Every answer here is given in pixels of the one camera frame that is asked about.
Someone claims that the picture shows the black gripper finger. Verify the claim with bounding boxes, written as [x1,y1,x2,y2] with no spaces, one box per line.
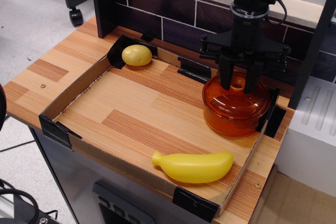
[218,56,235,90]
[244,61,265,94]

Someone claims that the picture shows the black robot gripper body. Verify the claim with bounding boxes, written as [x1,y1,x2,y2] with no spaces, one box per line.
[199,17,291,71]

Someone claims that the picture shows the orange transparent pot lid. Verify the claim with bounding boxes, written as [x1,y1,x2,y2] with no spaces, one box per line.
[202,72,271,120]

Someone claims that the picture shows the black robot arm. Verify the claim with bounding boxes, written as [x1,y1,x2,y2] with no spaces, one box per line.
[200,0,291,93]

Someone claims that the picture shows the orange transparent plastic pot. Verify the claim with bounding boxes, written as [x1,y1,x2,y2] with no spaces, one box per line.
[202,69,272,137]

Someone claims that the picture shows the yellow toy potato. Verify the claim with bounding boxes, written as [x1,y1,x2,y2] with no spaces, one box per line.
[122,45,152,67]

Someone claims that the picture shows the white toy sink unit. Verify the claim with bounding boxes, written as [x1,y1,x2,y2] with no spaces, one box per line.
[275,77,335,196]

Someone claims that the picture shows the yellow toy banana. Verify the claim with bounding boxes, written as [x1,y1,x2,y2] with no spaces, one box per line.
[152,151,234,184]

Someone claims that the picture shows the black office chair base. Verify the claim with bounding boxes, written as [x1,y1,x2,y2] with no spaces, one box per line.
[65,0,88,27]

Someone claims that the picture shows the grey toy oven front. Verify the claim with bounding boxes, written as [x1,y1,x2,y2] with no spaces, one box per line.
[92,183,155,224]

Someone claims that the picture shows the cardboard fence with black tape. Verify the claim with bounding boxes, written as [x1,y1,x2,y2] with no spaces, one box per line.
[38,31,293,223]

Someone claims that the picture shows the dark grey post right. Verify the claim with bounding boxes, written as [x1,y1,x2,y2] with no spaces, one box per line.
[288,0,335,110]

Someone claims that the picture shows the black vertical post left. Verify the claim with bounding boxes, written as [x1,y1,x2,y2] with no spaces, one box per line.
[89,0,127,39]

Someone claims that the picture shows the black cables lower left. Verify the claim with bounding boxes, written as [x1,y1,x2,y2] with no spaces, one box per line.
[0,178,58,224]

